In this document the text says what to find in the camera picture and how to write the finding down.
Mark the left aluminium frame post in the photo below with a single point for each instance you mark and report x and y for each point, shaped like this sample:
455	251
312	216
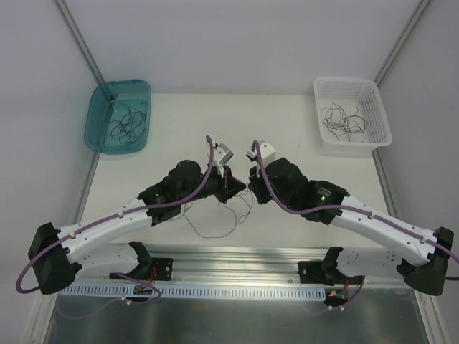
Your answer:
79	40

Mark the right aluminium frame post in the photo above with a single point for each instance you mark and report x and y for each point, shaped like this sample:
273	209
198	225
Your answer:
408	30

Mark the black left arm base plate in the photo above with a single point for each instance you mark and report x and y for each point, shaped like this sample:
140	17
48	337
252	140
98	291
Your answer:
160	269

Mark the teal plastic bin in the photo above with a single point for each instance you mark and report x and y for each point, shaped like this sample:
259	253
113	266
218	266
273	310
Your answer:
118	117

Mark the aluminium mounting rail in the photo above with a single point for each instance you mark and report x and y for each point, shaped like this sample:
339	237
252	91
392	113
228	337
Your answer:
194	265

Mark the aluminium frame post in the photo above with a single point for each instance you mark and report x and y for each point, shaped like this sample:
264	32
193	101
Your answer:
79	40
408	30

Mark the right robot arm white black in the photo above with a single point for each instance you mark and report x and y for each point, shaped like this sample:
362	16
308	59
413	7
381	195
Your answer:
419	257

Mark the white slotted cable duct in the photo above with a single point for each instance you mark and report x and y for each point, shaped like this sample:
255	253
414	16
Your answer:
213	292

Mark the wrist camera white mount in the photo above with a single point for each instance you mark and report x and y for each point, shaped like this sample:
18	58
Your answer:
219	157
267	153

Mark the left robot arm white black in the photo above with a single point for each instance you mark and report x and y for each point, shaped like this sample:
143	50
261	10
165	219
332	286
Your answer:
60	256

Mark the white perforated plastic basket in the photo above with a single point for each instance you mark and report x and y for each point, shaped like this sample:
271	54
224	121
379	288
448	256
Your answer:
351	117

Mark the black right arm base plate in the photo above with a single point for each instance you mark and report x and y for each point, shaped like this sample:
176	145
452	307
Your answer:
310	272

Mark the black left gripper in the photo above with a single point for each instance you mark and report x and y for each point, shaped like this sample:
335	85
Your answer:
225	183

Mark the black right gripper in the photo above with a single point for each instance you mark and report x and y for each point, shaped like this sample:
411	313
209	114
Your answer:
258	183

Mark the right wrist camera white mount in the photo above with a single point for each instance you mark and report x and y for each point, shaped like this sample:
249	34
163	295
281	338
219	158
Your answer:
267	153

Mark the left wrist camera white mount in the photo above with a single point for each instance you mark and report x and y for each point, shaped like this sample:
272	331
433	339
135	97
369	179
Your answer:
219	157

